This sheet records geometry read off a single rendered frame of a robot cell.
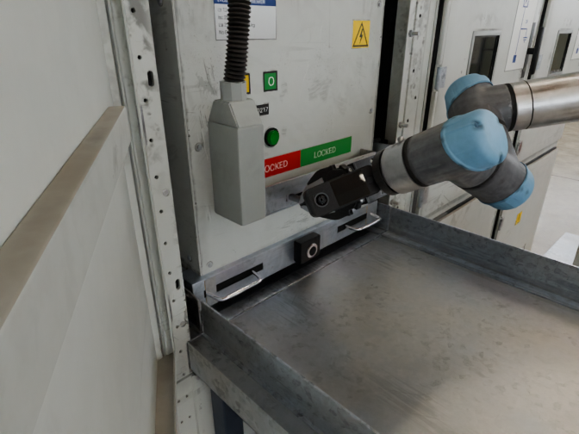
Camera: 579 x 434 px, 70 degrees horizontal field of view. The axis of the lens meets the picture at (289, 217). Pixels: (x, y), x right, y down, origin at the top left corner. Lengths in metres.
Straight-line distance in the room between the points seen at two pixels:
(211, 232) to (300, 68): 0.33
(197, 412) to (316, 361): 0.27
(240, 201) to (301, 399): 0.28
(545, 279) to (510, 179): 0.36
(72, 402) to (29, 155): 0.13
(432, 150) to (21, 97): 0.46
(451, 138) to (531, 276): 0.48
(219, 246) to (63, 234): 0.55
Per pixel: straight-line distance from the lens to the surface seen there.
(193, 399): 0.82
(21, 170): 0.23
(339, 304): 0.80
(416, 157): 0.58
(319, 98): 0.83
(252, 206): 0.61
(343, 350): 0.70
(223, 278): 0.76
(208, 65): 0.66
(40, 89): 0.28
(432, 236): 1.02
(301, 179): 0.77
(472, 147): 0.55
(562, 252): 1.38
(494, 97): 0.72
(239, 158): 0.57
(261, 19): 0.72
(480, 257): 0.99
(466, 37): 1.18
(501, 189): 0.64
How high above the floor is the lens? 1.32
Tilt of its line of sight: 24 degrees down
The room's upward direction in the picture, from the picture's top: straight up
